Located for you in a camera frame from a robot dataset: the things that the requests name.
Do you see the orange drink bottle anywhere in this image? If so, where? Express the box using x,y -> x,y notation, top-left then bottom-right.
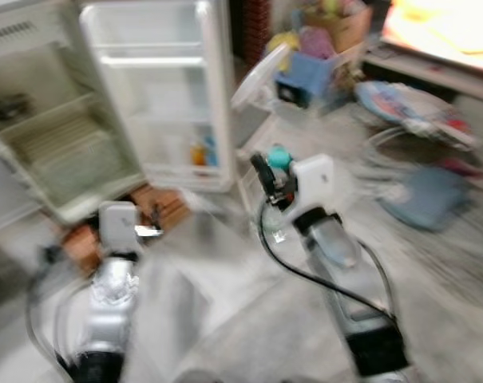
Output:
190,142 -> 206,167

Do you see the white fridge shelf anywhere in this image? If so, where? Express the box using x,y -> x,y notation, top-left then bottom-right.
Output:
0,93 -> 100,146

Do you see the small silver fridge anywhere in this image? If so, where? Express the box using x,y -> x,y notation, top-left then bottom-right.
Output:
0,0 -> 146,226

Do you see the silver fridge door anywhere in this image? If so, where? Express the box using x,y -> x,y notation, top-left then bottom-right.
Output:
80,0 -> 239,194

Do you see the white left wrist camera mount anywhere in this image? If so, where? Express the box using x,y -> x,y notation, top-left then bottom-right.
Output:
97,201 -> 143,258

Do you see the pink soft item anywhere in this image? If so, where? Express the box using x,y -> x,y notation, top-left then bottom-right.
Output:
299,27 -> 335,61

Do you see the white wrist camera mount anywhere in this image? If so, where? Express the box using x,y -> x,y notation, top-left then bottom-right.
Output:
97,201 -> 143,258
289,154 -> 337,221

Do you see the clear bottle with teal cap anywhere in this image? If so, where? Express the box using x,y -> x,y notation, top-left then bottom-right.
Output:
259,145 -> 296,244

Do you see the blue labelled bottle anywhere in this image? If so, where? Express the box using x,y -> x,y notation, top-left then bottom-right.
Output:
205,137 -> 220,167

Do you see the dark food container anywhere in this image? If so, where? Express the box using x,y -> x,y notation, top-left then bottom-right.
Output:
0,94 -> 33,122

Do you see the brown cardboard box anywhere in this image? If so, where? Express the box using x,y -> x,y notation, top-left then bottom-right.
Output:
301,2 -> 374,58

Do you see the colourful baby bouncer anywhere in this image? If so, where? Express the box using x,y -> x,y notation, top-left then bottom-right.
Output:
355,78 -> 479,151

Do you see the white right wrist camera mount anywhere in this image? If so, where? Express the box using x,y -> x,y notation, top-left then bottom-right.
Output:
289,154 -> 337,221

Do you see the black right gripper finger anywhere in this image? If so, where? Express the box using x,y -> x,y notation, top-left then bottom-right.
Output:
251,152 -> 275,192

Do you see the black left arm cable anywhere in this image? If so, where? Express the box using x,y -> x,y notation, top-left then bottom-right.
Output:
24,254 -> 76,377

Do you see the table with orange cloth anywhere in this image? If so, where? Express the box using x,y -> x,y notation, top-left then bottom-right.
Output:
365,0 -> 483,101

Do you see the white round lid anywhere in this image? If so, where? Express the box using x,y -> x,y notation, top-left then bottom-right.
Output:
231,43 -> 295,110

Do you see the white door shelf rail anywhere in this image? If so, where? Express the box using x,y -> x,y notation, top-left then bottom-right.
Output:
97,54 -> 205,68

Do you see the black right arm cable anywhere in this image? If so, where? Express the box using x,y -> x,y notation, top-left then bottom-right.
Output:
257,198 -> 399,324

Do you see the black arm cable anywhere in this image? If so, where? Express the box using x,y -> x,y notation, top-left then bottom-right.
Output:
257,198 -> 399,324
24,254 -> 76,377

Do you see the blue plastic box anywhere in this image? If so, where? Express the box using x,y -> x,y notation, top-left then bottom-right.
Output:
275,53 -> 331,109

